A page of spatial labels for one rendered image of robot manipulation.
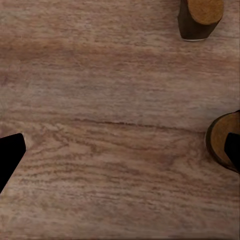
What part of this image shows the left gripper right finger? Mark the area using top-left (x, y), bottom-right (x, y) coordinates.
top-left (224, 133), bottom-right (240, 173)

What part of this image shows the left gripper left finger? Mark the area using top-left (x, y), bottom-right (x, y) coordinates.
top-left (0, 133), bottom-right (26, 193)

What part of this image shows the sandal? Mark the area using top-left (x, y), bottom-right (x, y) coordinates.
top-left (177, 0), bottom-right (224, 41)
top-left (205, 110), bottom-right (240, 173)

